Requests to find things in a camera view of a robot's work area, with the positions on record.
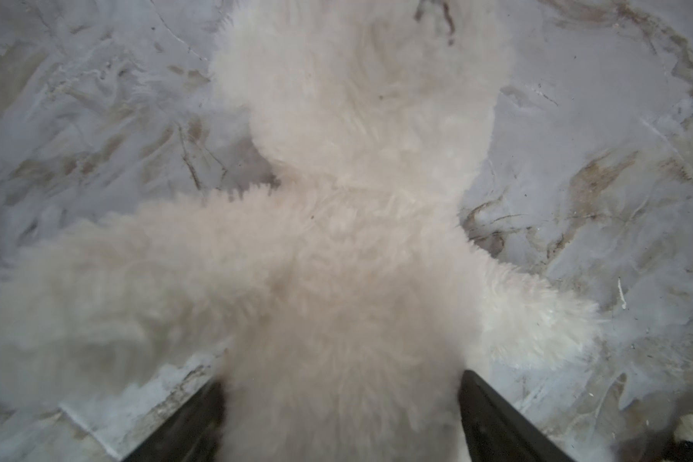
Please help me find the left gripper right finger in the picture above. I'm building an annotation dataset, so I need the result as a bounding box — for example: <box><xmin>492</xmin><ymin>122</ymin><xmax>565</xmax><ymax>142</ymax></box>
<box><xmin>458</xmin><ymin>370</ymin><xmax>572</xmax><ymax>462</ymax></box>

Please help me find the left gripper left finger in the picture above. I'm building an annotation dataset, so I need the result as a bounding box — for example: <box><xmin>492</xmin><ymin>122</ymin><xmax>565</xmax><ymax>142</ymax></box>
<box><xmin>123</xmin><ymin>379</ymin><xmax>225</xmax><ymax>462</ymax></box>

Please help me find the white plush teddy bear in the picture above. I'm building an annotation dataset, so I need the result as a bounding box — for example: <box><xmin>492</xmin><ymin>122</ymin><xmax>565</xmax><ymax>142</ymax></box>
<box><xmin>0</xmin><ymin>1</ymin><xmax>603</xmax><ymax>461</ymax></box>

